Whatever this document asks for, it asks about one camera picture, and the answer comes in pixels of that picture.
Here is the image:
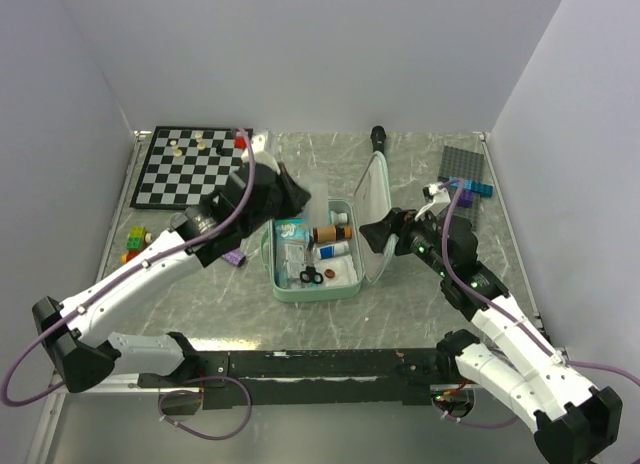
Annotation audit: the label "black flashlight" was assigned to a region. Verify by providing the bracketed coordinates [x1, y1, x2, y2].
[370, 125, 387, 154]

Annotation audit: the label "red yellow toy car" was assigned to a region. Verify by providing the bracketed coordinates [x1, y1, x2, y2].
[121, 232, 154, 264]

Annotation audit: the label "white gauze packet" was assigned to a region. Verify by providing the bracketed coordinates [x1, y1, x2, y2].
[316, 254, 360, 287]

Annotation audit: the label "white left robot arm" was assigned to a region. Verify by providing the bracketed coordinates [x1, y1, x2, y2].
[32, 152, 311, 393]

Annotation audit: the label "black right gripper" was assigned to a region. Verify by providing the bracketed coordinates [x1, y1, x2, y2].
[359, 206, 451, 279]

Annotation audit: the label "small black scissors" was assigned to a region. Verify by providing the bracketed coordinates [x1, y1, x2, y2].
[299, 239, 324, 285]

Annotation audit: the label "grey lego baseplate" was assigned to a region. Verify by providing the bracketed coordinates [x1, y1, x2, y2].
[438, 146, 488, 230]

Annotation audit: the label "white blue bandage roll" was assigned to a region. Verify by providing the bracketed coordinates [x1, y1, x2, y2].
[314, 241, 349, 260]

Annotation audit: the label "blue cotton swab pack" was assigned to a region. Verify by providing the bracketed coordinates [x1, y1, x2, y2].
[274, 218, 309, 243]

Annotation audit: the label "purple glitter microphone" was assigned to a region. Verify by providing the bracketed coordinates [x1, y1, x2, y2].
[222, 249, 246, 267]

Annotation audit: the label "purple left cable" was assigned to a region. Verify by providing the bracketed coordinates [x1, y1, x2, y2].
[0, 127, 259, 440]

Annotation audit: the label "clear alcohol pad packets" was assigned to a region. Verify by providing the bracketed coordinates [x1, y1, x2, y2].
[277, 242, 305, 289]

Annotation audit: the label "mint green medicine case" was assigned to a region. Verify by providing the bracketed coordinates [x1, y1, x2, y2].
[261, 152, 397, 303]

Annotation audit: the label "blue lego bricks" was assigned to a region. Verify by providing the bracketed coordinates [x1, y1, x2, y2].
[445, 176, 494, 198]

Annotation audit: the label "cream chess pawn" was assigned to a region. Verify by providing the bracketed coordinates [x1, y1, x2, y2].
[170, 140, 183, 157]

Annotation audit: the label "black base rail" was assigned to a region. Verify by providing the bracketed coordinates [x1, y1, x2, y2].
[137, 348, 496, 410]

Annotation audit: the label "brown orange-cap bottle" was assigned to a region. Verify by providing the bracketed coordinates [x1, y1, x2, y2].
[311, 225, 353, 243]

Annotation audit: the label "teal plaster packet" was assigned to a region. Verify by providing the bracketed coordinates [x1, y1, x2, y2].
[305, 180, 329, 228]

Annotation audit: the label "cream chess piece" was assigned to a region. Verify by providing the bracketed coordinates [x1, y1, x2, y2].
[195, 133, 206, 150]

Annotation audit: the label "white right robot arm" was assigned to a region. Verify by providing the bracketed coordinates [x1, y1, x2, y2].
[359, 182, 623, 463]

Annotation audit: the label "black white chessboard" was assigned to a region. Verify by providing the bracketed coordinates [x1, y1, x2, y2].
[130, 126, 243, 210]

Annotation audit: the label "white green medicine bottle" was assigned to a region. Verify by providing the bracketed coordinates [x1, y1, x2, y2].
[330, 211, 349, 225]

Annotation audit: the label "purple lego brick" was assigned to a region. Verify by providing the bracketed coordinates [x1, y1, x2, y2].
[457, 189, 474, 209]

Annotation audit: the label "green lego block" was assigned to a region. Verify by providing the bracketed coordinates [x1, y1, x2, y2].
[126, 226, 148, 251]

